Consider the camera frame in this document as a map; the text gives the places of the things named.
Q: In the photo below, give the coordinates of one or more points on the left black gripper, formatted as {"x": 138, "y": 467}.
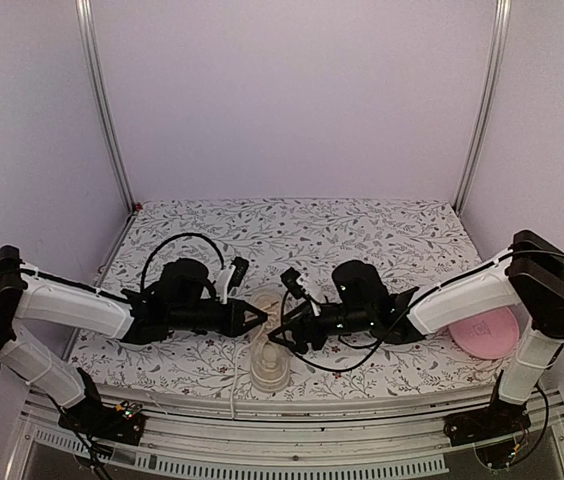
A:
{"x": 236, "y": 318}

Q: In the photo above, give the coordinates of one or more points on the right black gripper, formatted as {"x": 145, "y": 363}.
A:
{"x": 304, "y": 315}

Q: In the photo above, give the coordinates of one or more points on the cream white sneaker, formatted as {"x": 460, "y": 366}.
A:
{"x": 269, "y": 363}

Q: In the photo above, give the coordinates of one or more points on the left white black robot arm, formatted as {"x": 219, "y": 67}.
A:
{"x": 26, "y": 293}

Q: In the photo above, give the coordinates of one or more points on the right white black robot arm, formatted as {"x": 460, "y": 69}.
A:
{"x": 529, "y": 273}

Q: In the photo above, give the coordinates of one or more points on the floral patterned table mat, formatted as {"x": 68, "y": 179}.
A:
{"x": 411, "y": 244}

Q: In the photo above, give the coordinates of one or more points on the pink round plate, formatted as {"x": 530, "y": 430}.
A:
{"x": 491, "y": 335}

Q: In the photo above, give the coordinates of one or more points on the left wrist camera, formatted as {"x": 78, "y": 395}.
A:
{"x": 231, "y": 277}

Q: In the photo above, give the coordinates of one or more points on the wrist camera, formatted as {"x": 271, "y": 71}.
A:
{"x": 301, "y": 286}
{"x": 231, "y": 277}

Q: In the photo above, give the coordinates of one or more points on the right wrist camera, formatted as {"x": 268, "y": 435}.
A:
{"x": 301, "y": 286}

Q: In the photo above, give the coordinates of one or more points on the aluminium front rail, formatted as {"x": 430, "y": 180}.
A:
{"x": 190, "y": 437}

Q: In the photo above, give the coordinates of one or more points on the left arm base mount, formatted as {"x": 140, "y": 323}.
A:
{"x": 123, "y": 423}

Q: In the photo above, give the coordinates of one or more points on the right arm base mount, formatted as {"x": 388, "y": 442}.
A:
{"x": 497, "y": 419}

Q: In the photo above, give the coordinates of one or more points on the left aluminium frame post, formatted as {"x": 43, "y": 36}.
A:
{"x": 87, "y": 31}

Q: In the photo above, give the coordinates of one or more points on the aluminium frame post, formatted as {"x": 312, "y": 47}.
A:
{"x": 87, "y": 31}
{"x": 493, "y": 68}

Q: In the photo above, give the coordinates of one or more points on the right aluminium frame post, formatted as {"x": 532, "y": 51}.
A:
{"x": 493, "y": 68}

